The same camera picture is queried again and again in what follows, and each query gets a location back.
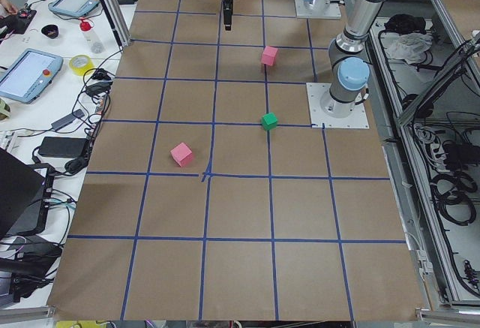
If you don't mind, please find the teach pendant far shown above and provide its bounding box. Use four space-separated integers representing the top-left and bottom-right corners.
48 0 100 18

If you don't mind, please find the pink cube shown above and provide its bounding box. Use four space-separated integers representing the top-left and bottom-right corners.
170 142 194 167
261 46 279 67

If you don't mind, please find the teach pendant near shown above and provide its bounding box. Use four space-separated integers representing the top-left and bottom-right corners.
1 48 64 104

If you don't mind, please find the red cap squeeze bottle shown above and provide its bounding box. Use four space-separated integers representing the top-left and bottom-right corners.
79 19 104 54

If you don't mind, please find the green cube near arm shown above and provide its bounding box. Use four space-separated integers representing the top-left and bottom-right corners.
261 112 278 131

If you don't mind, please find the black power adapter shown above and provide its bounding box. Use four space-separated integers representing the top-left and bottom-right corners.
38 137 88 158

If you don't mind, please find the pink cube far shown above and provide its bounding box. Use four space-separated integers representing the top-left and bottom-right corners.
170 142 194 167

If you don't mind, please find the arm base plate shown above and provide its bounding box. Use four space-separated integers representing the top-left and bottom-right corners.
306 83 369 129
295 0 341 20

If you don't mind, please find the pink cube centre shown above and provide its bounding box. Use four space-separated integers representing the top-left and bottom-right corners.
261 46 279 67

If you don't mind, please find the black bowl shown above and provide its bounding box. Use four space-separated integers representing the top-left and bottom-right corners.
41 24 59 39

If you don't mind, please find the teach pendant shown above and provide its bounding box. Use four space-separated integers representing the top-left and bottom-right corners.
48 0 100 18
1 48 64 104

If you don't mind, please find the yellow tape roll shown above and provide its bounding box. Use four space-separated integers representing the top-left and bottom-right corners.
68 54 95 77

